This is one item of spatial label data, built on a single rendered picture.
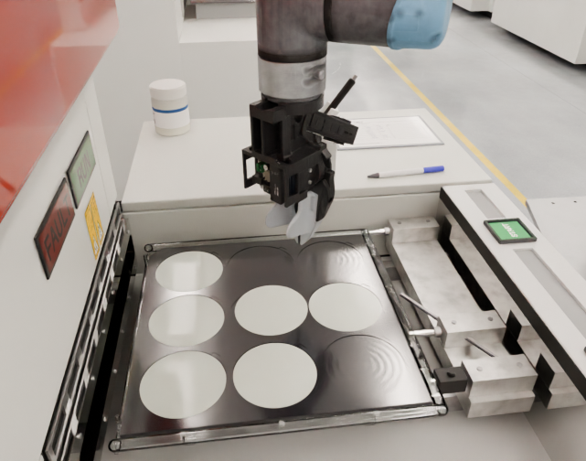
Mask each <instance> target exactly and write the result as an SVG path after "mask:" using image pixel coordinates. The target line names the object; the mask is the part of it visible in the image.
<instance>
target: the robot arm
mask: <svg viewBox="0 0 586 461"><path fill-rule="evenodd" d="M255 6H256V27H257V47H258V53H257V57H258V76H259V91H260V92H261V100H258V101H256V102H252V103H250V137H251V145H250V146H248V147H245V148H243V149H241V152H242V165H243V179H244V188H249V187H251V186H253V185H255V184H259V185H260V188H261V189H263V191H264V192H266V193H268V194H270V195H271V201H274V202H275V204H274V206H273V207H272V209H271V210H270V211H269V212H268V213H267V215H266V217H265V224H266V226H267V227H268V228H274V227H279V226H283V225H287V224H288V227H287V229H286V236H287V237H288V238H292V237H294V239H295V241H296V242H297V243H300V244H301V245H303V244H304V243H306V242H307V241H308V240H310V239H311V238H312V236H313V235H314V233H315V232H316V230H317V229H318V227H319V226H320V224H321V222H322V220H323V218H324V217H325V215H326V213H327V211H328V210H329V208H330V206H331V204H332V202H333V200H334V196H335V181H334V176H335V171H334V170H332V163H331V157H332V155H331V153H330V152H329V151H328V149H327V143H324V142H321V141H322V136H323V137H324V138H323V139H325V140H327V141H329V142H330V143H331V144H334V145H336V144H340V145H344V144H350V145H353V144H354V142H355V139H356V136H357V131H358V128H359V127H357V126H355V125H353V124H351V121H349V120H347V119H345V118H344V117H342V116H334V115H328V114H325V113H321V112H319V110H320V109H322V108H323V107H324V104H325V92H324V90H325V86H326V55H327V45H328V42H336V43H345V44H355V45H365V46H375V47H385V48H390V49H394V50H400V49H403V48H413V49H434V48H437V47H438V46H440V45H441V44H442V42H443V40H444V38H445V35H446V32H447V28H448V25H449V21H450V14H451V11H452V6H453V0H255ZM308 131H309V132H308ZM313 133H314V134H313ZM319 134H320V135H319ZM252 157H254V163H255V174H254V175H252V177H249V178H248V177H247V162H246V160H248V159H250V158H252ZM258 160H259V163H258Z"/></svg>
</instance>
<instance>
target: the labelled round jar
mask: <svg viewBox="0 0 586 461"><path fill-rule="evenodd" d="M149 90H150V95H151V102H152V109H153V116H154V126H155V130H156V132H157V133H159V134H161V135H165V136H176V135H181V134H185V133H186V132H188V131H189V130H190V119H189V110H188V102H187V96H186V84H185V83H184V82H183V81H182V80H177V79H163V80H156V81H154V82H152V83H151V84H150V85H149Z"/></svg>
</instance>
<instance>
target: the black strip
mask: <svg viewBox="0 0 586 461"><path fill-rule="evenodd" d="M439 198H440V199H441V201H442V202H443V204H444V205H445V206H446V208H447V209H448V210H449V211H450V212H451V214H452V215H453V217H454V218H455V220H456V221H457V223H458V224H459V225H460V227H461V228H462V229H463V231H464V233H465V234H466V235H467V237H468V238H469V240H470V241H471V242H472V244H473V245H474V247H475V248H476V249H477V250H478V251H479V253H480V254H481V256H482V257H483V258H484V260H485V262H486V263H487V264H488V266H489V267H490V268H491V270H492V271H493V273H494V274H495V276H496V277H497V279H498V280H499V281H500V283H501V284H502V285H503V286H504V287H505V289H506V290H507V292H508V293H509V295H510V296H511V297H512V299H513V300H514V302H515V303H516V304H517V306H518V308H519V309H520V310H521V312H522V313H523V314H524V316H525V317H526V319H527V320H528V322H529V323H530V325H531V326H532V327H533V328H534V329H535V331H536V332H537V333H538V335H539V336H540V338H541V339H542V341H543V342H544V343H545V345H546V346H547V348H548V349H549V351H550V352H551V354H552V355H553V356H554V358H555V359H556V360H557V362H558V363H559V365H560V366H561V367H562V368H563V370H564V371H565V372H566V374H567V375H568V377H569V378H570V380H571V381H572V382H573V384H574V385H575V387H576V388H577V389H578V391H579V392H580V394H581V395H582V397H583V398H584V400H585V401H586V378H585V376H584V375H583V374H582V372H581V371H580V369H579V368H578V367H577V365H576V364H575V363H574V361H573V360H572V359H571V357H570V356H569V354H568V353H567V352H566V350H565V349H564V348H563V347H562V346H561V344H560V343H559V342H558V340H557V339H556V338H555V336H554V335H553V334H552V332H551V331H550V330H549V328H548V327H547V325H546V324H545V323H544V321H543V320H542V319H541V318H540V316H539V315H538V313H537V312H536V311H535V309H534V308H533V307H532V305H531V304H530V303H529V302H528V300H527V299H526V298H525V297H524V295H523V294H522V293H521V291H520V290H519V289H518V287H517V286H516V284H515V283H514V282H513V280H512V279H511V278H510V276H509V275H508V274H507V272H506V271H505V269H504V268H503V267H502V265H501V264H500V263H499V261H498V260H497V259H496V258H495V256H494V255H493V254H492V253H491V252H490V250H489V249H488V248H487V246H486V245H485V243H484V242H483V241H482V239H481V238H480V237H479V235H478V234H477V233H476V231H475V230H474V228H473V227H472V226H471V224H470V223H469V222H468V220H467V219H466V218H465V216H464V215H463V213H462V212H461V211H460V210H459V209H458V208H457V206H456V205H455V204H454V202H453V201H452V200H451V198H450V197H449V196H448V194H447V193H446V192H445V190H444V189H443V188H442V187H441V191H440V196H439Z"/></svg>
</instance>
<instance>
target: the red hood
mask: <svg viewBox="0 0 586 461"><path fill-rule="evenodd" d="M119 27H120V25H119V19H118V14H117V8H116V4H115V0H0V223H1V222H2V220H3V218H4V217H5V215H6V213H7V212H8V211H9V209H10V207H11V206H12V204H13V203H14V201H15V199H16V197H17V195H18V194H19V192H20V190H21V189H22V187H23V186H24V185H25V183H26V182H27V179H28V178H29V176H30V175H31V173H32V171H33V170H34V168H35V166H36V165H37V162H38V161H39V159H40V158H41V156H42V155H43V154H44V152H45V150H46V149H47V147H48V145H49V143H50V142H51V140H52V138H53V137H54V135H55V133H56V132H57V130H58V129H59V127H60V126H61V124H62V122H63V121H64V119H65V118H66V116H67V114H68V113H69V110H70V109H71V107H72V106H73V104H74V102H75V101H76V100H77V98H78V97H79V95H80V93H81V91H82V90H83V88H84V86H85V85H86V83H87V81H88V80H89V78H90V77H91V74H92V73H93V72H94V70H95V69H96V67H97V65H98V64H99V62H100V61H101V58H102V57H103V55H104V53H105V52H106V50H107V49H108V47H109V46H110V45H111V43H112V41H113V39H114V38H115V36H116V34H117V33H118V29H119Z"/></svg>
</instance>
